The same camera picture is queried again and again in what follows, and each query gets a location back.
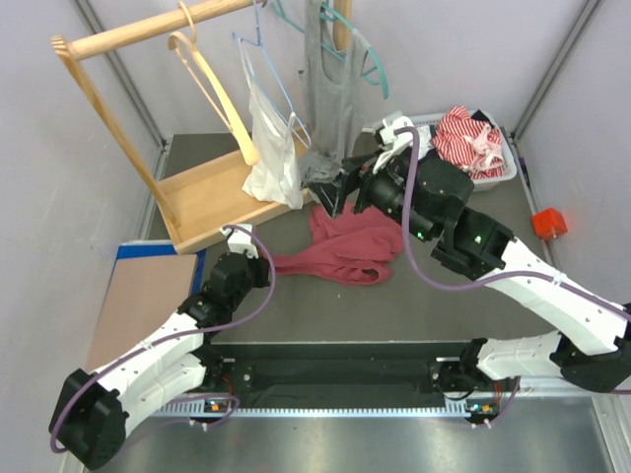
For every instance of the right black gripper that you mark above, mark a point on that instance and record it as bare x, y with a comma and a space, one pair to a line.
333, 194

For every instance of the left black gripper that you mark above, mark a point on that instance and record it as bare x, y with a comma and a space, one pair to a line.
262, 267

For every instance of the red tank top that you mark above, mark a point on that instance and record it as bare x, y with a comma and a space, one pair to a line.
353, 249

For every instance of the wooden clothes hanger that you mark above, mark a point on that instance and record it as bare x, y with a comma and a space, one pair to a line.
199, 69

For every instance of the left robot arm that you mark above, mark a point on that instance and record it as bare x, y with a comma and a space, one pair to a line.
96, 412

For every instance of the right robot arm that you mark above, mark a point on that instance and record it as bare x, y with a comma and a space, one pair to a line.
590, 344

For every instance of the white garment on hanger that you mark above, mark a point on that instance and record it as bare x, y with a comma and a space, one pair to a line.
275, 177

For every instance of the grey tank top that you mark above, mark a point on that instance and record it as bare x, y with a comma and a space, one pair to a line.
332, 98

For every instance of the wooden clothes rack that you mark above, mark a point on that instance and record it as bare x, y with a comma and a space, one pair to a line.
195, 203

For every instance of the brown board blue edge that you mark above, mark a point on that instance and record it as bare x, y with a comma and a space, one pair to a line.
148, 282

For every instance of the white garment in basket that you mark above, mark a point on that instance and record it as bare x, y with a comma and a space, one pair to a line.
425, 133

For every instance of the red white striped garment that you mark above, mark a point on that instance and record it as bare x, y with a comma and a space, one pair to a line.
471, 142

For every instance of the white laundry basket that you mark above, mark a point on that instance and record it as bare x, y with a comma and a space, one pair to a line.
510, 167

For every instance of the orange red block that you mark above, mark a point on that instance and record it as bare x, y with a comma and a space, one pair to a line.
549, 224

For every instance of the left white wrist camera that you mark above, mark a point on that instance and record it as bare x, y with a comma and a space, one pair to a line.
239, 240

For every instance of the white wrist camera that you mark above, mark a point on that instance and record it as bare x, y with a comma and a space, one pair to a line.
390, 140
239, 240

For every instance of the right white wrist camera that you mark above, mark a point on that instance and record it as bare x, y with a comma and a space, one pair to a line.
390, 140

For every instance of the blue wire hanger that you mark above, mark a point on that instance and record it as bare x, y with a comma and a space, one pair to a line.
260, 70

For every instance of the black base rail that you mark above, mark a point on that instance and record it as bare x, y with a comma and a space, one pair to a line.
348, 375

